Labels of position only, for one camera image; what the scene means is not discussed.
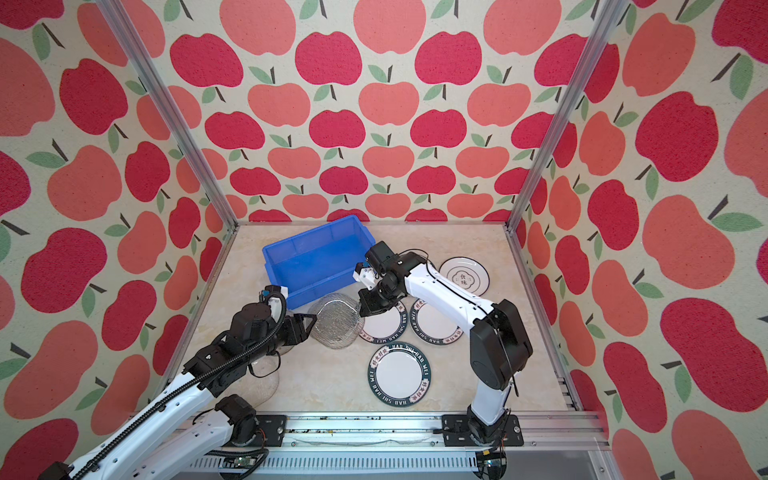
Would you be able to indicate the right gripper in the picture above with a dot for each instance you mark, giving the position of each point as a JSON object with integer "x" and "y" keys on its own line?
{"x": 377, "y": 295}

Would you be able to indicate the white plate black rim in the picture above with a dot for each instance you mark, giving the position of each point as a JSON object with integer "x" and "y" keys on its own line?
{"x": 468, "y": 273}

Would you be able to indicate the right aluminium post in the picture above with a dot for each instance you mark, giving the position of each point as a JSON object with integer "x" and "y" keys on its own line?
{"x": 605, "y": 24}

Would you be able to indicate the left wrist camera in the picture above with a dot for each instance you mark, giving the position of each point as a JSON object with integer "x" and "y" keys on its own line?
{"x": 274, "y": 292}

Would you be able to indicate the clear glass plate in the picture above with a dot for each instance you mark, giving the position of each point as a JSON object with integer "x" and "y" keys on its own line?
{"x": 261, "y": 380}
{"x": 338, "y": 321}

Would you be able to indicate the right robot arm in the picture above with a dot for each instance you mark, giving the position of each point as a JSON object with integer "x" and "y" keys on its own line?
{"x": 499, "y": 345}

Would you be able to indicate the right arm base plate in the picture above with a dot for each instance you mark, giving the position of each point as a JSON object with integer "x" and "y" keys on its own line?
{"x": 464, "y": 430}

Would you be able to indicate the blue plastic bin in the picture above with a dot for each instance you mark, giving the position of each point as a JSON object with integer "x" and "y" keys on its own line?
{"x": 319, "y": 261}

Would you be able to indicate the left aluminium post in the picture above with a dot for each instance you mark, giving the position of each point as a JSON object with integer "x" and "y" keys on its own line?
{"x": 130, "y": 40}

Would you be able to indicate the aluminium front rail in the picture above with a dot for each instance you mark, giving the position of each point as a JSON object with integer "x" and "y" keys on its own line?
{"x": 410, "y": 445}

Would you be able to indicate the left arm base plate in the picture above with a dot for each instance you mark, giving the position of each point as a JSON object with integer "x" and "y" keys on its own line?
{"x": 259, "y": 431}

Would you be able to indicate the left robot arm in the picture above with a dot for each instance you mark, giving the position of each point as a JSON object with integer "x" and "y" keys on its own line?
{"x": 195, "y": 416}

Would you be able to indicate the aluminium post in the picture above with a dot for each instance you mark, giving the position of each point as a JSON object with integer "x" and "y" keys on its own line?
{"x": 130, "y": 40}
{"x": 605, "y": 24}

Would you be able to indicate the white plate green rim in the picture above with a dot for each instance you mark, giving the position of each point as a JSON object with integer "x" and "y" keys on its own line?
{"x": 387, "y": 327}
{"x": 399, "y": 374}
{"x": 432, "y": 326}

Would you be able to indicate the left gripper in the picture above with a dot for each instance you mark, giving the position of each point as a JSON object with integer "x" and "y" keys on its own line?
{"x": 296, "y": 327}

